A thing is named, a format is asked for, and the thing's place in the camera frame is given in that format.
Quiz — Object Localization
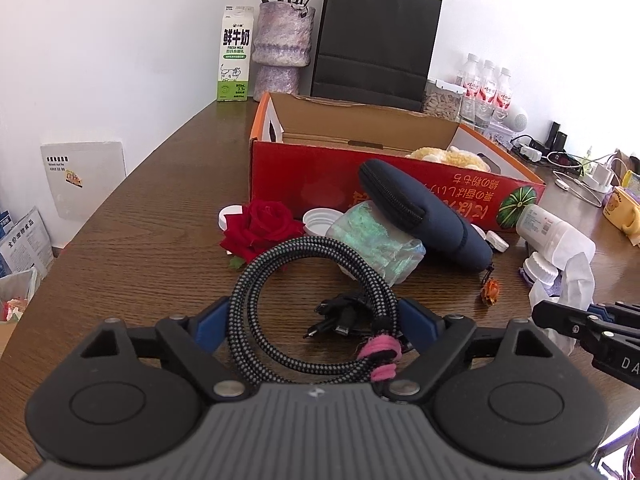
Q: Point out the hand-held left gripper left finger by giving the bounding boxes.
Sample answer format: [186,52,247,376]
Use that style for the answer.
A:
[80,296,249,402]

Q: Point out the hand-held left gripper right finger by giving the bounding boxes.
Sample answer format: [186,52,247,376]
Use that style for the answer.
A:
[385,296,568,402]

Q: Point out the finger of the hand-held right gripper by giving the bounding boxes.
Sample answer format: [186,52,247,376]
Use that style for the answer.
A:
[590,301,640,333]
[531,300,606,348]

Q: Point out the white tissue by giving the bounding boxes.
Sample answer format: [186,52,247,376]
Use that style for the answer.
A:
[529,252,596,356]

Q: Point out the white plastic bottle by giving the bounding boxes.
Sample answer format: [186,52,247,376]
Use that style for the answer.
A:
[515,203,597,266]

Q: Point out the black white braided cable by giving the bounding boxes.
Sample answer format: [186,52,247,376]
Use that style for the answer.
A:
[227,237,402,386]

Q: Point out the green iridescent plastic packet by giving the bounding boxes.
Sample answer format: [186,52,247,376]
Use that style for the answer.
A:
[326,200,427,286]

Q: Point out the red artificial rose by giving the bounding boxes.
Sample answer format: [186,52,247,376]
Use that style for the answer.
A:
[219,199,306,271]

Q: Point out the navy zip pouch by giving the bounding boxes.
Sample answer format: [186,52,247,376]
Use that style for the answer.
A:
[358,158,493,272]

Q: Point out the red cardboard box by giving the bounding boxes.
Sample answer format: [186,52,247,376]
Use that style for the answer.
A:
[249,91,547,233]

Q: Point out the clear container of seeds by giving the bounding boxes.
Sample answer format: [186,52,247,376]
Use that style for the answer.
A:
[424,79,463,122]

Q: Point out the white ribbed jar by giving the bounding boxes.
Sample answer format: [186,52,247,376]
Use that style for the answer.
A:
[520,254,560,288]

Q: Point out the yellow mug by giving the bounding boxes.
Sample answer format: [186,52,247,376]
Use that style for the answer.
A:
[602,186,640,247]

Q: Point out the small white round lid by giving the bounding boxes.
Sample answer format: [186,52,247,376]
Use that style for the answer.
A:
[217,204,246,231]

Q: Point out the white ribbed round lid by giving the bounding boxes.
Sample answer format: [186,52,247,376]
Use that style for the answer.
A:
[302,208,346,237]

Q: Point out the white plug adapter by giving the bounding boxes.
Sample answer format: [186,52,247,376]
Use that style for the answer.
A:
[510,140,546,163]

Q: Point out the yellow white plush toy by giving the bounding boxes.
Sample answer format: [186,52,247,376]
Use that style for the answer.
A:
[405,146,491,173]

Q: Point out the black upright boxes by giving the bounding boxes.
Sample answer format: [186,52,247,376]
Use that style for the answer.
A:
[547,121,569,151]

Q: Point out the cardboard bin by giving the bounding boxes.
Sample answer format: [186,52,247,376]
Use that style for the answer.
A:
[0,267,40,356]

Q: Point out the white printed tin box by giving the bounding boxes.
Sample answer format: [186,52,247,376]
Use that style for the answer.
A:
[482,110,517,150]

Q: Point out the blue white packets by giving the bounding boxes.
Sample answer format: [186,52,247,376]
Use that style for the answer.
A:
[0,207,54,277]

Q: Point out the white round speaker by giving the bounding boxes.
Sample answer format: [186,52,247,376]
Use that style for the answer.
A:
[500,108,531,133]

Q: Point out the water bottle red label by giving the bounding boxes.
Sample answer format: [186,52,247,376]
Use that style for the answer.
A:
[477,59,499,108]
[492,66,513,113]
[456,53,483,106]

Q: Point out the green white milk carton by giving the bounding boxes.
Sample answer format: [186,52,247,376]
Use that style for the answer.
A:
[216,5,256,102]

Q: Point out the black paper bag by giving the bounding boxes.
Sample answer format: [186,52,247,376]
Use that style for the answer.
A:
[310,0,443,112]

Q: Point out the purple textured vase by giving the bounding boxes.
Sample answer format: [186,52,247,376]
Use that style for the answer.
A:
[250,1,317,102]

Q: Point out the white charging cable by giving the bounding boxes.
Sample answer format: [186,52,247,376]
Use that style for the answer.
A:
[550,170,607,208]

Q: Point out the white wall charger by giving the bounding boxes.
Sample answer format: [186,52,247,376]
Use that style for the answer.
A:
[585,160,617,192]

